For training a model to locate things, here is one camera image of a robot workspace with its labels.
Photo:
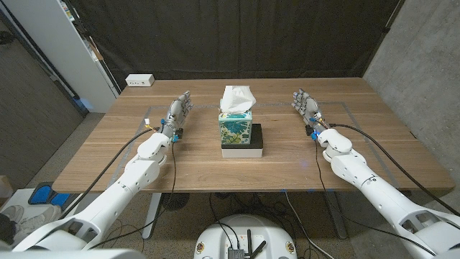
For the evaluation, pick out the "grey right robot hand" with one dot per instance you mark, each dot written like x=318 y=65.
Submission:
x=309 y=107

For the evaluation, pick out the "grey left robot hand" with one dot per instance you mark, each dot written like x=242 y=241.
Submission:
x=176 y=113

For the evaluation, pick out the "white tissue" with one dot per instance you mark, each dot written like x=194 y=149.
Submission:
x=235 y=99

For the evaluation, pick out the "teal floral tissue box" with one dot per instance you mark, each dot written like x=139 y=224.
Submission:
x=235 y=129

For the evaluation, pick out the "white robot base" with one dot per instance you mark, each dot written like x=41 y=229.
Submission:
x=251 y=226

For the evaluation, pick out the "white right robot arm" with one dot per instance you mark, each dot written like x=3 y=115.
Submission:
x=359 y=172

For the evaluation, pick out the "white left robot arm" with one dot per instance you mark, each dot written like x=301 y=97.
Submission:
x=140 y=172

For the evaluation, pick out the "black and white box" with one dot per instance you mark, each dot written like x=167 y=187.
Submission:
x=256 y=144

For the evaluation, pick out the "white power strip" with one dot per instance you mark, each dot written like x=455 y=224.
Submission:
x=139 y=80

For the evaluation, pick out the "black round floor fan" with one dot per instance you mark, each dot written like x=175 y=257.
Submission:
x=175 y=201

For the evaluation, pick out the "black curtain backdrop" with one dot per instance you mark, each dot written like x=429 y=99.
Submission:
x=233 y=36

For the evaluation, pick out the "white table leg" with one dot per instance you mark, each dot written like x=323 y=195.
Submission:
x=152 y=212

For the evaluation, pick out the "grey table leg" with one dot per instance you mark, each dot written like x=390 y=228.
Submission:
x=336 y=216

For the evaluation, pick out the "white cabinet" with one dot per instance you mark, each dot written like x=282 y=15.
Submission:
x=54 y=36

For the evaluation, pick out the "black antenna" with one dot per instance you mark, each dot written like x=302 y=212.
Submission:
x=259 y=248
x=249 y=241

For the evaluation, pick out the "blue foot pedal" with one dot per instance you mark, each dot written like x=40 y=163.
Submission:
x=41 y=194

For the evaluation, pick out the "white sneaker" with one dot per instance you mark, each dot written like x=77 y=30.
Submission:
x=39 y=219

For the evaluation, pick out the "white robot head edge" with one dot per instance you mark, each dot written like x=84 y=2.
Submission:
x=72 y=254

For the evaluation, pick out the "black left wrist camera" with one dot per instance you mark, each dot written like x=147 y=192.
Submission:
x=179 y=134

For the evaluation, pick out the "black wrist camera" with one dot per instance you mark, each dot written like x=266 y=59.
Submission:
x=311 y=131
x=179 y=134

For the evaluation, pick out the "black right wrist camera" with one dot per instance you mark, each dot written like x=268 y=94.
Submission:
x=311 y=131

